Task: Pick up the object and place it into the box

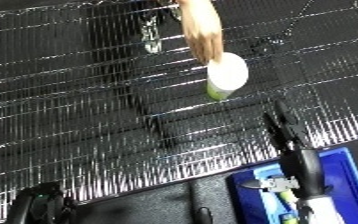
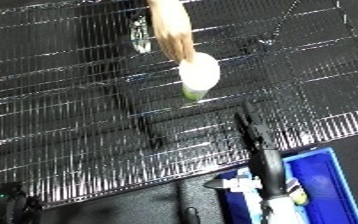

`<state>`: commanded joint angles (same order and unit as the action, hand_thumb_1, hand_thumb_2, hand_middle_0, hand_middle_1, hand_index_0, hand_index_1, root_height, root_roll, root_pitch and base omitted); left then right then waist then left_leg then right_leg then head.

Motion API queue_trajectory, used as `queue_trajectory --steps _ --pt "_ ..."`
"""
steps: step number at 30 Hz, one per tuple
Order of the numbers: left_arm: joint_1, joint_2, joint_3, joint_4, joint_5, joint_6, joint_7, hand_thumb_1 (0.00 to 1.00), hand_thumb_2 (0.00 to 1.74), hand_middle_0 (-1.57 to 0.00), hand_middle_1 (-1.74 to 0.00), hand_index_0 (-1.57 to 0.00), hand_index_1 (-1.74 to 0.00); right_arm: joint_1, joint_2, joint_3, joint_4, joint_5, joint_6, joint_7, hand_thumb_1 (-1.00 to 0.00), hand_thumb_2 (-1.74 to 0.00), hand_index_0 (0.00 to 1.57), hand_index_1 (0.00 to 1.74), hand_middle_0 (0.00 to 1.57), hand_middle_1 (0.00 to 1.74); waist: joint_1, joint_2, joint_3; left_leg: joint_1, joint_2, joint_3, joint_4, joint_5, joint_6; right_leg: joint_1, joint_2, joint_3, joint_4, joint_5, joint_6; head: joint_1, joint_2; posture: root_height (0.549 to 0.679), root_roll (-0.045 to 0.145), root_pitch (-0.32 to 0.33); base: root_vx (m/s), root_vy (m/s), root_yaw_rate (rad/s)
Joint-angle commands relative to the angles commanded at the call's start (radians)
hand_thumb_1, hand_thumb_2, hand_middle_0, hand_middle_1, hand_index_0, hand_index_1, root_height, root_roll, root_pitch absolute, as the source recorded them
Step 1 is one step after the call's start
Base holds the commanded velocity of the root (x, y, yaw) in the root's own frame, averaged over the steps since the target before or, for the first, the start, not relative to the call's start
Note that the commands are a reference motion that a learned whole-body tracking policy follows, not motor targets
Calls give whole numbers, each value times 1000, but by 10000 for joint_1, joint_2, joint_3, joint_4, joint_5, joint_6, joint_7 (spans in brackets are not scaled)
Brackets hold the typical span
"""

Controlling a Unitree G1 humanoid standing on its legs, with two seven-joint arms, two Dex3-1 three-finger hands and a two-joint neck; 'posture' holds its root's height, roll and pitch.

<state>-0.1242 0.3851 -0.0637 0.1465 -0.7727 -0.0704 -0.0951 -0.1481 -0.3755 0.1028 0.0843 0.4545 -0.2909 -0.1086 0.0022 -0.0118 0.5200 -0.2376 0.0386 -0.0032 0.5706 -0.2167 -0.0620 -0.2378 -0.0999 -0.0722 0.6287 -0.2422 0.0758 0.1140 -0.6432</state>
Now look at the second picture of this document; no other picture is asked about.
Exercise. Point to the pale right robot arm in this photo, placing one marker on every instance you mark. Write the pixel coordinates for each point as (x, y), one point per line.
(281, 211)

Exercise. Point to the person's hand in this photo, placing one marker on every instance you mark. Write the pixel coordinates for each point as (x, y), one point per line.
(171, 30)

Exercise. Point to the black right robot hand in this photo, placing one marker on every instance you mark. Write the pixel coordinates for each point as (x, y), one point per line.
(267, 160)

